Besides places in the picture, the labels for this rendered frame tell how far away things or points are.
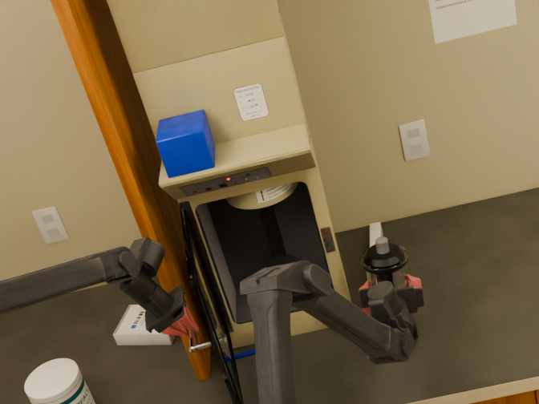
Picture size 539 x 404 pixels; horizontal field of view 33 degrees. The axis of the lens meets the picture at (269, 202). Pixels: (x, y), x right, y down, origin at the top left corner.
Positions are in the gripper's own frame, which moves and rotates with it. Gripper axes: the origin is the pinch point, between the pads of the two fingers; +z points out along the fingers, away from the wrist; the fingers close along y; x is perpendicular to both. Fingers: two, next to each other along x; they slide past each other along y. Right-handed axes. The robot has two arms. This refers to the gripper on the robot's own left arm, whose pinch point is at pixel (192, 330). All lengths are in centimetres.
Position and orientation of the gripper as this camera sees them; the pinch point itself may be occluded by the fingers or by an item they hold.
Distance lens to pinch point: 194.4
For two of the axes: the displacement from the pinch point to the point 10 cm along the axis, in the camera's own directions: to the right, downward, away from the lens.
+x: 1.5, 5.2, -8.4
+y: -7.8, 5.9, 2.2
